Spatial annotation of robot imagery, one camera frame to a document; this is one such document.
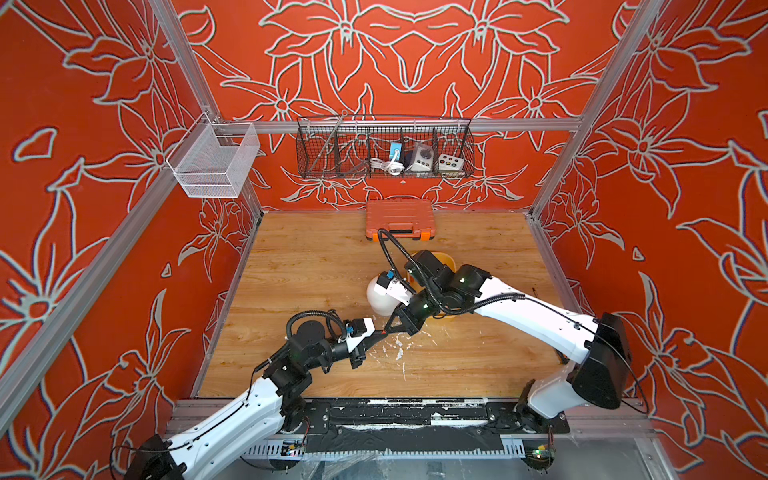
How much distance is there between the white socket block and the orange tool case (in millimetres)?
238

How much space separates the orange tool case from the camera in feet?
3.60

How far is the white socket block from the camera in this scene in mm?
943
